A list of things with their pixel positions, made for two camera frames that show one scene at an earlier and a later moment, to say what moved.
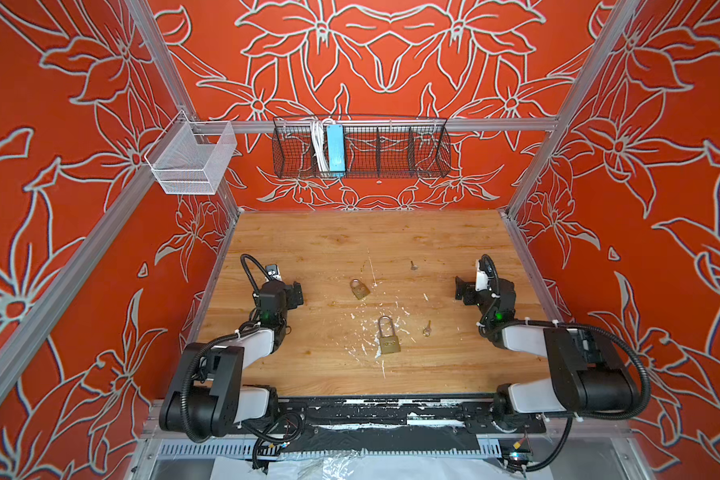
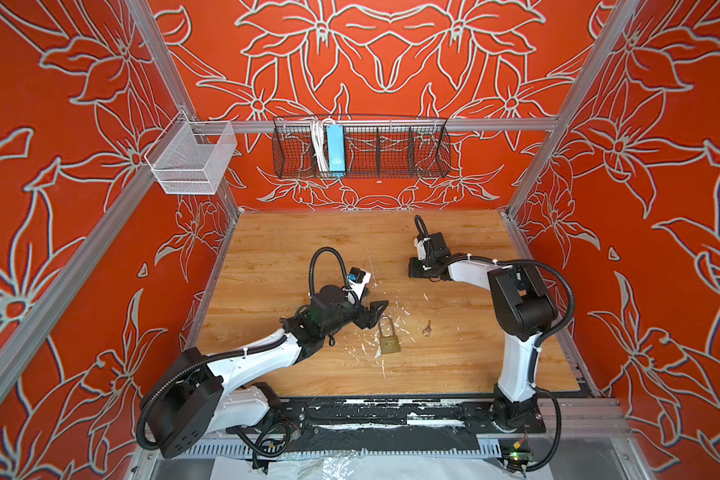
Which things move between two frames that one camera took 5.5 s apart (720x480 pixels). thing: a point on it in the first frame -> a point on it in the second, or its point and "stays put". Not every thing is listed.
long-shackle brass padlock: x=389 y=342 stays put
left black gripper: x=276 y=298 -> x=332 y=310
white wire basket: x=191 y=157 stays put
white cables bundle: x=318 y=131 stays put
